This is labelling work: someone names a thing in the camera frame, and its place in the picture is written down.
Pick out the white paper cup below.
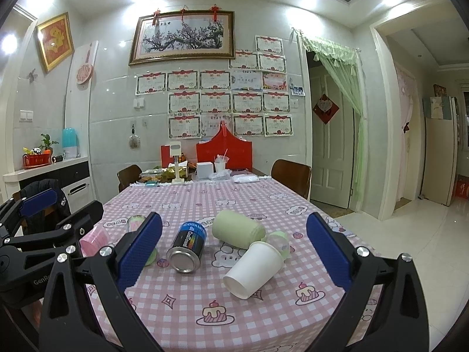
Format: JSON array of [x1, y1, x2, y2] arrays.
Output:
[[222, 242, 284, 299]]

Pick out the brown chair left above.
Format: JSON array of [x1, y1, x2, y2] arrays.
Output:
[[117, 165, 142, 192]]

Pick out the white square box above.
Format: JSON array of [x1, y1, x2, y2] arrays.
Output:
[[196, 161, 214, 180]]

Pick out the pale green cup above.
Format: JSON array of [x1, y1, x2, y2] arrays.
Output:
[[212, 210, 266, 250]]

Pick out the pink checked tablecloth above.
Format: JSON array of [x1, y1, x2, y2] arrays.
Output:
[[100, 178, 344, 351]]

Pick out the gold framed red picture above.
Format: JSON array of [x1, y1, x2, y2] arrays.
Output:
[[36, 12, 75, 73]]

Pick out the brown chair right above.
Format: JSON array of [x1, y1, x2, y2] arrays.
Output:
[[271, 159, 312, 199]]

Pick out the brown chair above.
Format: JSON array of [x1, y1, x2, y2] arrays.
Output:
[[271, 159, 312, 199], [117, 165, 142, 192]]

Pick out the white door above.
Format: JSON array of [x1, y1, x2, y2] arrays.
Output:
[[309, 66, 355, 209]]

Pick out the potted green plant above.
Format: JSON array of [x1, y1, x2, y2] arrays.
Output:
[[40, 133, 59, 155]]

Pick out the red diamond door decoration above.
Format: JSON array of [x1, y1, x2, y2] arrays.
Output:
[[312, 94, 339, 125]]

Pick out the teal white humidifier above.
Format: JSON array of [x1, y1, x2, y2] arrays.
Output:
[[62, 128, 79, 159]]

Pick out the pink green labelled jar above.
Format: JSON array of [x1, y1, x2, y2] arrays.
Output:
[[127, 214, 158, 266]]

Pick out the green lace curtain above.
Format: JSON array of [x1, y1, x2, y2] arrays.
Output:
[[297, 31, 366, 210]]

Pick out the framed plum blossom painting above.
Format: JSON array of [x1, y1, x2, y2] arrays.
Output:
[[129, 6, 235, 66]]

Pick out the red paper crown box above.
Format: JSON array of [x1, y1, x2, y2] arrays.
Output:
[[196, 122, 253, 170]]

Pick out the white refrigerator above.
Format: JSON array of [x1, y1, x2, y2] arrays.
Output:
[[421, 96, 458, 206]]

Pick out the pink plastic cup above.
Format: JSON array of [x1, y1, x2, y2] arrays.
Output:
[[79, 225, 110, 257]]

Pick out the white black sideboard cabinet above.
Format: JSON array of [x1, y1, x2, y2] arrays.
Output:
[[2, 155, 92, 216]]

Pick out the blue black tin can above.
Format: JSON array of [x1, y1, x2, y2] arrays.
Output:
[[166, 222, 207, 273]]

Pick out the clear green small cup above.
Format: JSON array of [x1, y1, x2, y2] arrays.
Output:
[[264, 231, 290, 261]]

